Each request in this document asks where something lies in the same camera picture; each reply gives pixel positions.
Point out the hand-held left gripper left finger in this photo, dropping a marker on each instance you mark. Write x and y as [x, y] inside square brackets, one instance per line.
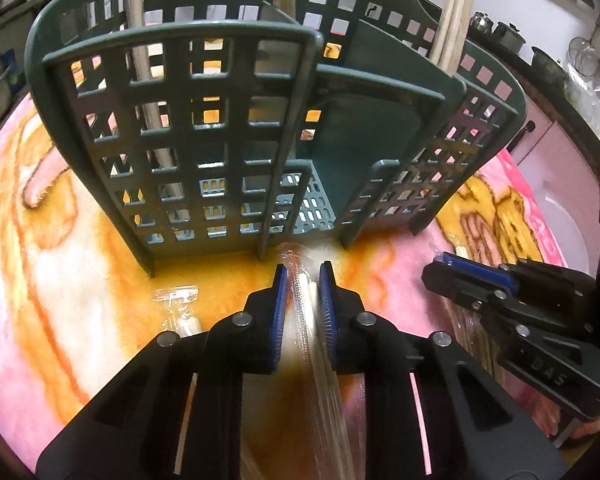
[280, 310]

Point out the steel kettle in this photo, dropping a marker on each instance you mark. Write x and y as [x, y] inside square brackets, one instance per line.
[481, 22]

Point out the clear plastic bag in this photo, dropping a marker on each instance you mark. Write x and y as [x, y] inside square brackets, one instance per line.
[592, 110]

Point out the steel saucepan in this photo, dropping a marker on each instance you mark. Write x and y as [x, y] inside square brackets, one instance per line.
[549, 67]

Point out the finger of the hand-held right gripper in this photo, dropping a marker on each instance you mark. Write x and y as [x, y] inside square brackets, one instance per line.
[455, 285]
[480, 272]

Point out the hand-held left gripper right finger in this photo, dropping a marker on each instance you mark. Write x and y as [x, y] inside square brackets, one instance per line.
[327, 315]

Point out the white kitchen base cabinet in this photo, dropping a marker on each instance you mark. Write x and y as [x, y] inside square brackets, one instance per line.
[560, 185]

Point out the pink printed blanket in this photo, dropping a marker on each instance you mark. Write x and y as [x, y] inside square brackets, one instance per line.
[55, 260]

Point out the dark green plastic utensil basket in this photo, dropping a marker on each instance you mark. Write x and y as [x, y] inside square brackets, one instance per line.
[180, 125]

